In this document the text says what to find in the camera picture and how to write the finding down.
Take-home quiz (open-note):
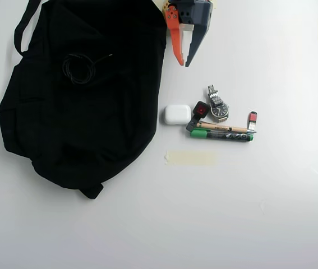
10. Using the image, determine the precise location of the red usb flash drive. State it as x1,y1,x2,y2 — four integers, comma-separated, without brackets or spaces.
247,110,259,131

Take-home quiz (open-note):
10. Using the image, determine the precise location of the white earbuds case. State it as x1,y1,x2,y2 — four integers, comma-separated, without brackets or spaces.
163,104,192,126

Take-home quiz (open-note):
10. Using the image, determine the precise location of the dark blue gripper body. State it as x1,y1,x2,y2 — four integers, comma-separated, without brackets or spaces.
169,0,214,31

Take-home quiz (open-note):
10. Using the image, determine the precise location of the wooden ballpoint pen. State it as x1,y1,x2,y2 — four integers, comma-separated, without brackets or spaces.
195,120,257,134

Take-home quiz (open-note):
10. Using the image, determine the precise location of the black tag with red square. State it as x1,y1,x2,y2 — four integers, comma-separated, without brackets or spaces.
186,101,210,132

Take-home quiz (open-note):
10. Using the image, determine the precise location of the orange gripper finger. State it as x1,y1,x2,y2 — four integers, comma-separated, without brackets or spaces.
165,5,187,67

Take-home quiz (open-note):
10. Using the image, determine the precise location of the black fabric bag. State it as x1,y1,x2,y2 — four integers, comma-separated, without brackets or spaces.
0,0,168,200

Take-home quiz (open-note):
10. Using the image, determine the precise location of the silver metal wristwatch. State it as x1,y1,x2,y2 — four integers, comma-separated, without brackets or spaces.
206,85,230,123

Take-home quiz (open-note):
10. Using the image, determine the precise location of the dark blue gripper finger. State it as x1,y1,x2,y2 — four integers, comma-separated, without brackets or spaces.
185,24,210,68

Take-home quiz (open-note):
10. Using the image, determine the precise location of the long beige masking tape strip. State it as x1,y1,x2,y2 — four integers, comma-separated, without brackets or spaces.
165,150,217,166

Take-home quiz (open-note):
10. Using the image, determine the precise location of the green marker pen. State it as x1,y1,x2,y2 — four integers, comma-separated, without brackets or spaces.
190,128,255,142

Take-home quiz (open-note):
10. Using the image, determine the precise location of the black braided usbc cable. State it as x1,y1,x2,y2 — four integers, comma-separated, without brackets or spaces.
62,52,114,85

